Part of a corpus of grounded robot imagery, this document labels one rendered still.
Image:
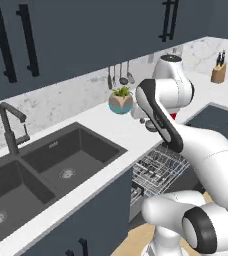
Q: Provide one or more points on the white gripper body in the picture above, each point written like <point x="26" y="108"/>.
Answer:
<point x="138" y="113"/>

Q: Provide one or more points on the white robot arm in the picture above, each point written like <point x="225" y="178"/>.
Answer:
<point x="206" y="156"/>

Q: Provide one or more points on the red cup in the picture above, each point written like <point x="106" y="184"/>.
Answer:
<point x="174" y="115"/>

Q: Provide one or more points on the dishwasher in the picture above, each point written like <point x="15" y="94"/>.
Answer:
<point x="159" y="170"/>

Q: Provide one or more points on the dark dishwasher door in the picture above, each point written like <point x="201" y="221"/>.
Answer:
<point x="190" y="180"/>

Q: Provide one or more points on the green plant in round pot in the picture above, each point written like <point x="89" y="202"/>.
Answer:
<point x="120" y="101"/>

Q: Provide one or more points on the hanging dark spoon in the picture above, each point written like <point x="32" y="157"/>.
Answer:
<point x="130" y="76"/>

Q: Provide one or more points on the hanging dark ladle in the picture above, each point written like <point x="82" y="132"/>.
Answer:
<point x="123" y="78"/>

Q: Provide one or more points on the hanging dark kitchen utensil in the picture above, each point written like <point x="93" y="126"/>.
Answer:
<point x="114" y="75"/>
<point x="109" y="78"/>

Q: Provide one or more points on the black hob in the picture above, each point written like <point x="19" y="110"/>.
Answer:
<point x="216" y="120"/>

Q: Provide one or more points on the dark grey double sink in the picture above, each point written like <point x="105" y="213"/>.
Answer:
<point x="69" y="156"/>

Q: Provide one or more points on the wooden knife block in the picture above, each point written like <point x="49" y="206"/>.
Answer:
<point x="218" y="74"/>

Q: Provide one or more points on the dark blue lower cupboard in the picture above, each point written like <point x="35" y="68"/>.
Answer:
<point x="96" y="213"/>

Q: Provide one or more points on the black sink tap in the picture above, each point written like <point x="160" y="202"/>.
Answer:
<point x="8" y="133"/>

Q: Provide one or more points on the grey wall socket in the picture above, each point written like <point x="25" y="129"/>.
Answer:
<point x="150" y="59"/>

